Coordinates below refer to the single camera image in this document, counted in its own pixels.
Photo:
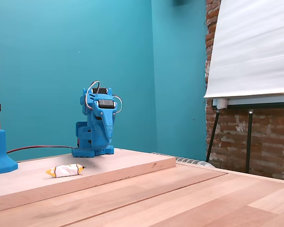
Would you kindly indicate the black legged flipchart easel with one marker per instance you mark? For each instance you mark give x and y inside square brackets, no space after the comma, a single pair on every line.
[249,142]

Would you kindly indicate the white flipchart paper pad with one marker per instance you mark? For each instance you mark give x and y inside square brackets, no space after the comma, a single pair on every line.
[251,47]

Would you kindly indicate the pale wooden base board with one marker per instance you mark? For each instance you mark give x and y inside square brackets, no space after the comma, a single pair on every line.
[132,160]

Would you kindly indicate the white radiator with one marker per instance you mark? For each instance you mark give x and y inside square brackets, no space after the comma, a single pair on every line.
[194,162]

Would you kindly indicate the blue printed post bracket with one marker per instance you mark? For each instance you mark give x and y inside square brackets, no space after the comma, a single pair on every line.
[0,151]

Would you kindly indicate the white yellow sweet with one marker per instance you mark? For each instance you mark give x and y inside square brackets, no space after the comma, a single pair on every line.
[66,170]

